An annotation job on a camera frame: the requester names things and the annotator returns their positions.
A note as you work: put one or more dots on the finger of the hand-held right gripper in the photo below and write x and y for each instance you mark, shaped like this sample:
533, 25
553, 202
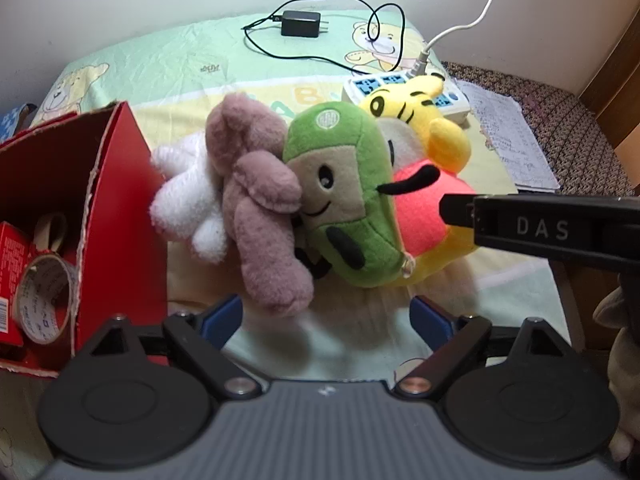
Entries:
540, 230

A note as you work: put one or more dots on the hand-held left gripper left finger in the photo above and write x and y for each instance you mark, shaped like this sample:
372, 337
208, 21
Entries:
226, 312

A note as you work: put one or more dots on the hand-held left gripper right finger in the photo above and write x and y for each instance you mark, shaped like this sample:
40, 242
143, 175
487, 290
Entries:
425, 317

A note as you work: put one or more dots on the mauve plush bear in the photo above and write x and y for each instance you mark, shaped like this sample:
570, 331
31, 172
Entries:
260, 210

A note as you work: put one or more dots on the white plush rabbit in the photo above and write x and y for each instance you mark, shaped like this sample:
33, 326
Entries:
180, 200

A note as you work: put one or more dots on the yellow tiger plush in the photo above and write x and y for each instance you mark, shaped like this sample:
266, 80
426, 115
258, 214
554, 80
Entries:
440, 145

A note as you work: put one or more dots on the red cardboard box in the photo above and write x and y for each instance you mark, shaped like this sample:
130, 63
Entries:
125, 185

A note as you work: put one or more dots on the green plush toy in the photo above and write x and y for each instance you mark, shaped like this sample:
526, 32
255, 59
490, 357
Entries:
340, 160

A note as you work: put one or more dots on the person's right hand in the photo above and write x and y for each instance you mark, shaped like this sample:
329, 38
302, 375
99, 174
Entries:
622, 360

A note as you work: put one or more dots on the handwritten paper sheets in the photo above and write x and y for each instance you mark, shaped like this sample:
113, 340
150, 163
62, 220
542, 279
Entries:
515, 135

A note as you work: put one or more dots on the brown patterned cloth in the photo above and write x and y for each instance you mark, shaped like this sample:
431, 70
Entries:
565, 120

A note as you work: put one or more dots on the wooden furniture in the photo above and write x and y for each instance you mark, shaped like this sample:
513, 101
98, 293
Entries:
620, 75

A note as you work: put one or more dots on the clear packing tape roll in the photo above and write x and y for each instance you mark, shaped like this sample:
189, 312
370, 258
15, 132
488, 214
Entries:
30, 320

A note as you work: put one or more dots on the beige tape roll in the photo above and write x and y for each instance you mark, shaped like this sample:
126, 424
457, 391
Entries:
39, 230

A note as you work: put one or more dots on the small red packet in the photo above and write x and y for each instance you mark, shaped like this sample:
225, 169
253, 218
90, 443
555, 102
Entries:
10, 260

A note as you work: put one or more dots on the green printed bed sheet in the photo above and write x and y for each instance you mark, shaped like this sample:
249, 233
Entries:
175, 60

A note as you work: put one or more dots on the blue patterned cloth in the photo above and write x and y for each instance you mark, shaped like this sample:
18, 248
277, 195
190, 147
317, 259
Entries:
12, 120

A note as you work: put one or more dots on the black power adapter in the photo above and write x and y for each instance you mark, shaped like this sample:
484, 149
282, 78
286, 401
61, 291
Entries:
300, 24

